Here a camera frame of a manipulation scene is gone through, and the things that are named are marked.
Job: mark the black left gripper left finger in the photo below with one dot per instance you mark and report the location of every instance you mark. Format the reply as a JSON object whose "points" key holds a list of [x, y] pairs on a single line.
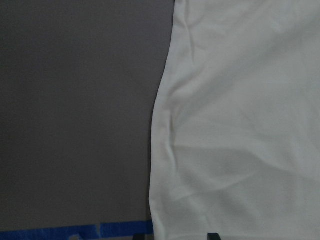
{"points": [[139, 237]]}

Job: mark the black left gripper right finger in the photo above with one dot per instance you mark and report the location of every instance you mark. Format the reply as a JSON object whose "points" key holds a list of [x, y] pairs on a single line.
{"points": [[213, 236]]}

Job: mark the yellow printed long-sleeve shirt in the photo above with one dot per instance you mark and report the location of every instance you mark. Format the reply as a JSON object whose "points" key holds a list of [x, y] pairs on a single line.
{"points": [[235, 136]]}

